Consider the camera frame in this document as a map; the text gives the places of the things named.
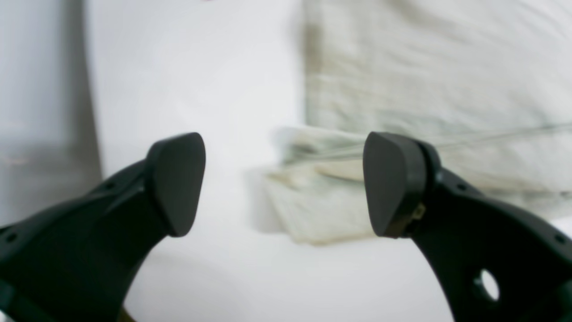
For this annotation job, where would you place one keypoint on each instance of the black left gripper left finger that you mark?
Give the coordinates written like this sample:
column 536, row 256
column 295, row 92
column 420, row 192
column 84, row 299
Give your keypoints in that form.
column 76, row 261

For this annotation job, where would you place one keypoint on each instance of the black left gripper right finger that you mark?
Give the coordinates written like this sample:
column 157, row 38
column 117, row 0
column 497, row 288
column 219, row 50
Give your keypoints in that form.
column 495, row 262

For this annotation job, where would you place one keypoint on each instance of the beige t-shirt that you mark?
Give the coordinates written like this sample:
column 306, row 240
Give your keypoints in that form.
column 487, row 82

